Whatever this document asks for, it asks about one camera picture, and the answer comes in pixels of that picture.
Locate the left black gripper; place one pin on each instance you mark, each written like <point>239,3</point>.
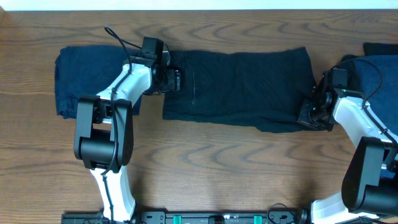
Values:
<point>173,81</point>

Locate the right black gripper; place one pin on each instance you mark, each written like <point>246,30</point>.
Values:
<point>303,117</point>

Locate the black shorts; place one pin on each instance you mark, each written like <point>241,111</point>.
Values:
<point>262,90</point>

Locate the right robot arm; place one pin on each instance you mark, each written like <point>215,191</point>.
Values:
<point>369,189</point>

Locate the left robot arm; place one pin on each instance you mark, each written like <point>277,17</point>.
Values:
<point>104,137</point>

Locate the dark clothes pile right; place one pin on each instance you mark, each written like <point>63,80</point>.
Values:
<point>375,75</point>

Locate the folded navy blue garment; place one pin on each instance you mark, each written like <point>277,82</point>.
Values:
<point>84,70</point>

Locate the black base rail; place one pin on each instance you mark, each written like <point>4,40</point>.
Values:
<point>278,216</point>

